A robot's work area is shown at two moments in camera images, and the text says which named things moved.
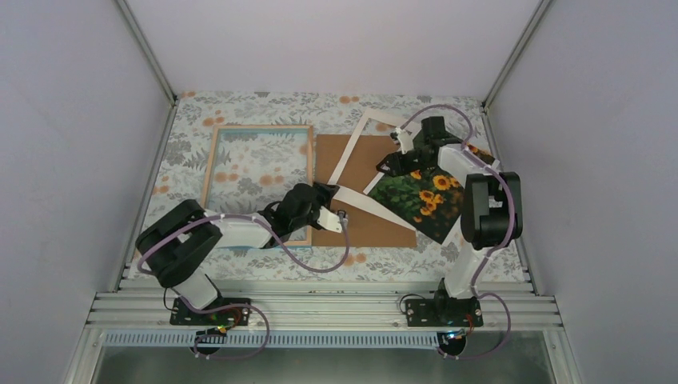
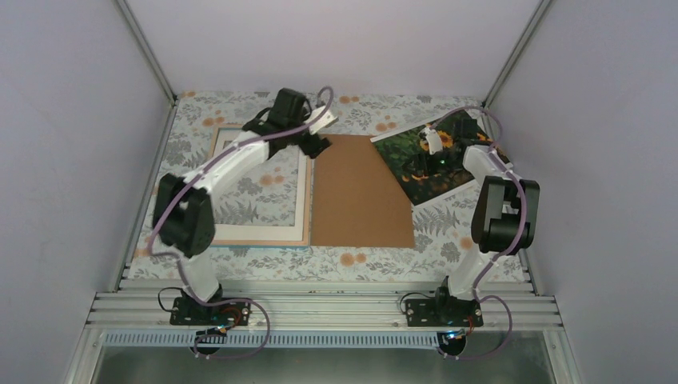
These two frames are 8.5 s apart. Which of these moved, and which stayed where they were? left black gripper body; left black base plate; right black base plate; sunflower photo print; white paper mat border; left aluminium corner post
Moved: white paper mat border; left black gripper body; sunflower photo print
Stayed: right black base plate; left aluminium corner post; left black base plate
